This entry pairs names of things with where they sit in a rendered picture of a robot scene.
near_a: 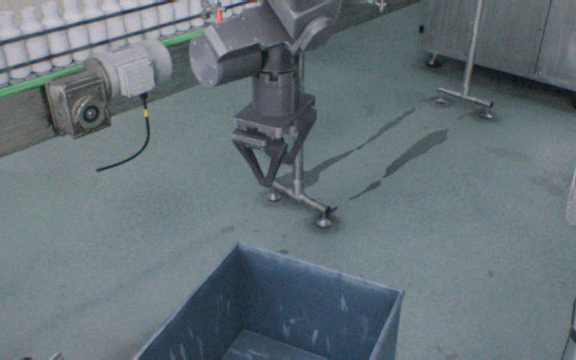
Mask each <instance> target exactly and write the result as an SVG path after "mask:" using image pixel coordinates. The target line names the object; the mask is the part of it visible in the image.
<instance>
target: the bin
mask: <svg viewBox="0 0 576 360"><path fill-rule="evenodd" d="M404 296H405V290H404V289H400V288H397V287H394V286H390V285H387V284H384V283H380V282H377V281H373V280H370V279H368V278H364V277H361V276H357V275H354V274H351V273H347V272H344V271H341V270H337V269H335V268H331V267H328V266H325V265H321V264H318V263H314V262H308V261H304V260H301V259H299V258H295V257H292V256H288V255H285V254H282V253H278V252H275V251H272V250H269V249H266V248H262V247H259V246H256V245H252V244H249V243H245V242H242V241H239V240H237V241H236V242H235V243H234V245H233V246H232V247H231V248H230V249H229V250H228V251H227V252H226V254H225V255H224V256H223V257H222V258H221V259H220V260H219V261H218V263H216V264H215V265H214V266H213V267H212V268H211V270H210V271H209V272H208V273H207V274H206V275H205V276H204V277H203V280H202V281H201V282H200V283H199V284H198V285H197V287H196V288H195V289H194V290H193V291H192V292H191V293H190V294H189V296H188V297H187V298H186V299H185V300H184V301H183V302H182V303H181V304H180V305H179V306H178V307H177V308H176V309H175V310H174V312H173V313H172V314H171V315H170V316H169V317H168V318H167V319H166V321H165V322H164V323H163V324H162V325H161V326H160V328H159V330H158V331H157V332H156V333H155V334H154V335H153V336H152V338H151V339H150V340H149V341H148V342H147V343H146V344H145V346H144V347H143V348H142V349H141V350H140V351H139V352H137V354H136V355H135V356H134V357H133V358H132V359H131V360H395V352H396V345H397V337H398V329H399V321H400V313H401V306H402V301H403V298H404Z"/></svg>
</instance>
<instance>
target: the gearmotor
mask: <svg viewBox="0 0 576 360"><path fill-rule="evenodd" d="M171 73H172V62H171V58H170V55H169V53H168V51H167V49H166V48H165V45H164V44H163V43H162V42H161V41H160V40H158V39H156V38H149V39H146V40H142V41H139V42H135V43H132V44H128V45H127V44H125V45H123V46H119V47H116V48H112V49H109V50H105V51H104V52H102V53H99V54H96V55H95V54H94V55H90V56H89V57H88V58H87V59H86V60H85V61H84V62H83V69H80V70H76V71H73V72H70V73H67V74H63V75H60V76H57V77H54V78H51V79H50V80H48V81H45V82H44V84H45V89H46V93H47V97H48V101H49V105H50V110H51V114H52V119H53V123H54V128H55V129H56V130H57V133H58V134H59V135H60V136H66V135H67V134H69V135H72V136H73V139H74V140H75V139H77V138H80V137H83V136H85V135H89V134H92V133H95V132H97V131H100V130H102V129H105V128H108V127H110V126H112V124H111V118H110V113H109V107H108V102H111V101H113V100H115V99H118V98H121V97H124V96H127V97H129V98H131V97H134V96H137V95H139V94H140V95H139V96H140V99H142V100H143V106H144V108H143V111H144V116H145V122H146V130H147V137H146V141H145V143H144V145H143V146H142V148H141V149H140V150H139V151H138V152H137V153H135V154H134V156H132V157H130V158H128V159H126V160H124V161H122V162H119V163H116V164H113V165H110V166H107V167H104V168H100V169H96V171H100V170H108V169H111V168H114V167H117V166H120V165H122V164H125V163H127V162H129V161H131V160H133V159H134V158H135V157H137V156H138V155H139V154H140V153H141V152H142V151H143V150H144V149H145V147H146V146H147V144H148V142H149V138H150V128H149V120H148V116H149V114H148V108H147V105H146V99H147V98H148V94H147V93H146V92H148V91H150V90H153V89H155V85H156V84H159V83H162V82H164V81H167V80H168V78H169V77H170V75H171Z"/></svg>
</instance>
